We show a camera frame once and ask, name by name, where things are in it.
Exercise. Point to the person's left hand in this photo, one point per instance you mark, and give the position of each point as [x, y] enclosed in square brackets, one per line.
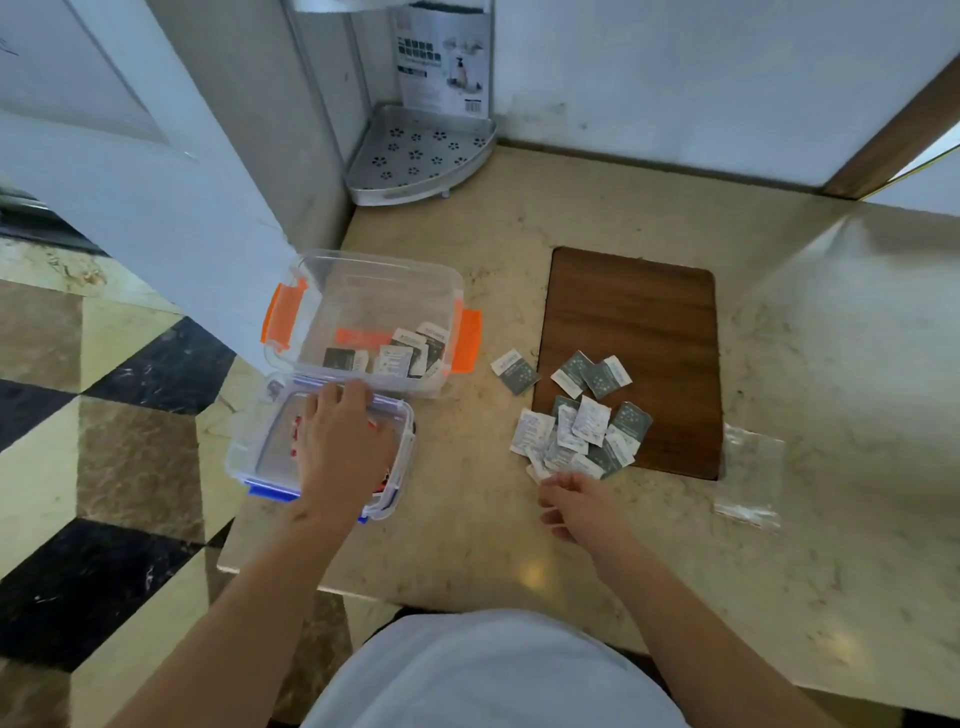
[341, 450]

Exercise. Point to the person's white shirt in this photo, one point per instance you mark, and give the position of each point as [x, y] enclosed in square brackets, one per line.
[487, 675]

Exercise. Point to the person's left fingers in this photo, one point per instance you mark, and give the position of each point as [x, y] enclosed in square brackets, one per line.
[341, 396]

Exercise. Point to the clear lid with blue latches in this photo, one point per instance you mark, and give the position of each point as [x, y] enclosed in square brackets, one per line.
[266, 450]

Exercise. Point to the grey printed label card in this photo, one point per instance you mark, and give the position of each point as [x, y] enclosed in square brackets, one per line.
[442, 60]

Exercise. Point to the metal corner shelf rack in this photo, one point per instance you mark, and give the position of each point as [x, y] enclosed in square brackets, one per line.
[420, 154]

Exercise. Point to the clear plastic zip bag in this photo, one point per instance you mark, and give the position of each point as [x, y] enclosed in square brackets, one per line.
[750, 472]

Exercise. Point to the person's right forearm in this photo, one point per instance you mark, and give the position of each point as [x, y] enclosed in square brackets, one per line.
[697, 645]

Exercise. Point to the white door panel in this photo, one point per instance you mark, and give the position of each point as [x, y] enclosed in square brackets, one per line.
[150, 150]

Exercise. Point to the brown wooden board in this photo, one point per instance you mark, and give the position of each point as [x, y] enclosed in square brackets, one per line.
[645, 315]

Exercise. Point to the person's left forearm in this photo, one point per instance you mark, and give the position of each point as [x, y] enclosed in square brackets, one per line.
[247, 615]

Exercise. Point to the pile of green white sachets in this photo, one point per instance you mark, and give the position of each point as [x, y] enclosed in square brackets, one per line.
[589, 424]
[394, 358]

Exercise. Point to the brown wooden frame strip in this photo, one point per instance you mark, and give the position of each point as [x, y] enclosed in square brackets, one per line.
[892, 139]

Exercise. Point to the clear box with orange latches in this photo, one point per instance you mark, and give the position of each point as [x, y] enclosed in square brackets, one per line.
[375, 300]

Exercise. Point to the person's right fingers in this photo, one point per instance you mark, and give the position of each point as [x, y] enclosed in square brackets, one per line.
[556, 487]

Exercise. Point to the person's right hand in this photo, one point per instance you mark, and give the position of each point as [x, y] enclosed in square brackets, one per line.
[589, 517]

